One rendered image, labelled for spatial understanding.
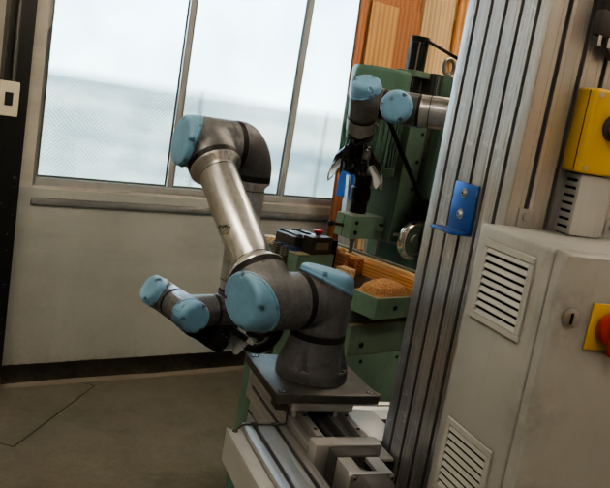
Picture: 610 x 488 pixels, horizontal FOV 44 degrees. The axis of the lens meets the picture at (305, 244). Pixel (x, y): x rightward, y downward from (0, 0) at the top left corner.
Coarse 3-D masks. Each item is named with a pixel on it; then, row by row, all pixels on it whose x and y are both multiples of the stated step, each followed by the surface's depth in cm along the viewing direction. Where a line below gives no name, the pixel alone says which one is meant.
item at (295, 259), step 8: (280, 248) 216; (288, 256) 213; (296, 256) 210; (304, 256) 211; (312, 256) 213; (320, 256) 215; (328, 256) 217; (288, 264) 213; (296, 264) 210; (320, 264) 216; (328, 264) 218
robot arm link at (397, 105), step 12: (384, 96) 171; (396, 96) 170; (408, 96) 169; (420, 96) 172; (432, 96) 172; (384, 108) 170; (396, 108) 170; (408, 108) 169; (420, 108) 170; (432, 108) 170; (444, 108) 169; (396, 120) 170; (408, 120) 173; (420, 120) 172; (432, 120) 171; (444, 120) 170
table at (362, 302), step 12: (360, 276) 224; (360, 300) 205; (372, 300) 202; (384, 300) 202; (396, 300) 205; (408, 300) 208; (360, 312) 205; (372, 312) 202; (384, 312) 203; (396, 312) 206
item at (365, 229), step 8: (344, 216) 226; (352, 216) 224; (360, 216) 226; (368, 216) 229; (376, 216) 232; (344, 224) 226; (352, 224) 224; (360, 224) 227; (368, 224) 229; (376, 224) 231; (336, 232) 229; (344, 232) 226; (352, 232) 225; (360, 232) 227; (368, 232) 230; (376, 232) 232; (352, 240) 230
